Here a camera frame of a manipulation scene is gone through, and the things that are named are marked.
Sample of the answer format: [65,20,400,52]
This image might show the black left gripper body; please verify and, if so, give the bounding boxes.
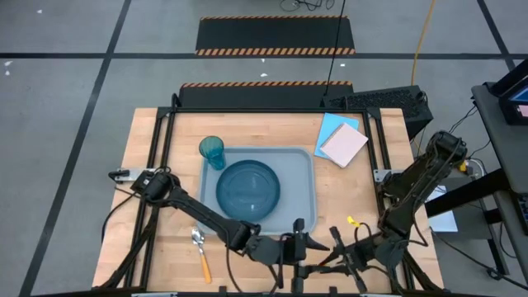
[259,218,309,267]

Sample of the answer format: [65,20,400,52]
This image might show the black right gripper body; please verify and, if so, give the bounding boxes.
[329,225,379,294]

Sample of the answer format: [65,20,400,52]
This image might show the spoon with orange handle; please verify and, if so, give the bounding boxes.
[190,227,214,285]

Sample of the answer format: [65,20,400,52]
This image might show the teal faceted plastic cup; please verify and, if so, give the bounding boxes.
[198,135,227,172]

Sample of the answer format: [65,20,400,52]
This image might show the grey plastic tray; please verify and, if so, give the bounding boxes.
[198,145,318,238]

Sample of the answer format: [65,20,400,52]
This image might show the teal round plate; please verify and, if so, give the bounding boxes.
[214,159,282,224]

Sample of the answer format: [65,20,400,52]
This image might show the white paper sheet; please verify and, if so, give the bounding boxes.
[423,184,460,233]

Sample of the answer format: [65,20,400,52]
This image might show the pink spiral notepad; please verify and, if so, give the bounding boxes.
[319,121,370,169]

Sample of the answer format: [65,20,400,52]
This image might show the light blue paper pad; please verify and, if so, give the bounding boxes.
[313,111,361,160]

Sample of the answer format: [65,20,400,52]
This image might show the black striped floor ramp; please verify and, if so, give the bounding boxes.
[194,15,357,57]
[177,80,356,110]

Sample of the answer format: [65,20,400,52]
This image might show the black computer case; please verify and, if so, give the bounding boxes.
[320,84,435,140]

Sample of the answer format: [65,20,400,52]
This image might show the grey side desk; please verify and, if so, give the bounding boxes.
[424,82,528,236]

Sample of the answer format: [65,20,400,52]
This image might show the black laptop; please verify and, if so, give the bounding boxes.
[489,59,528,126]

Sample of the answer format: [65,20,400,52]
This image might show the black metal table frame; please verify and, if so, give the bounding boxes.
[97,92,445,295]

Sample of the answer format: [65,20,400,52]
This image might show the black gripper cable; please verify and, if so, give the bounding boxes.
[100,187,144,245]

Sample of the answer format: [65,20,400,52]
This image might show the thin black hanging cable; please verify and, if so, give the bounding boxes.
[323,0,348,98]

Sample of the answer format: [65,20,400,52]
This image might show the yellow cable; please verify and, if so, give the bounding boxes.
[410,0,438,87]

